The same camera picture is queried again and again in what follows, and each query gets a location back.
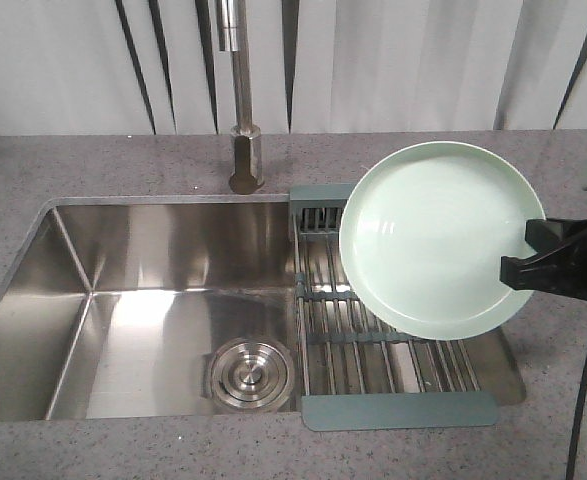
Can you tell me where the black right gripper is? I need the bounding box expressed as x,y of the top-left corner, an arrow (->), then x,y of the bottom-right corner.
499,218 -> 587,296

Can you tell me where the stainless steel sink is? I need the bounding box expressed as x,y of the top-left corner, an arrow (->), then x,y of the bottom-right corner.
0,196 -> 526,421

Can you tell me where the chrome kitchen faucet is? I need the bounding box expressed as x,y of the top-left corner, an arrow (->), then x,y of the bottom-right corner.
216,0 -> 264,195

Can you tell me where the pale green round plate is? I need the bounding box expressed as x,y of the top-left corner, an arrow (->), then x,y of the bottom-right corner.
339,141 -> 545,340

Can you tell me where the grey green dish rack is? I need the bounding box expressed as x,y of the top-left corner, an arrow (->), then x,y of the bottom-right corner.
289,184 -> 499,431

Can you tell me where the white pleated curtain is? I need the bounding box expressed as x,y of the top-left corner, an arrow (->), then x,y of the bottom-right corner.
0,1 -> 587,136

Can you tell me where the round steel drain cover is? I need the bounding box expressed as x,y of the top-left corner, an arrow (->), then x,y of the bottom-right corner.
202,336 -> 295,413

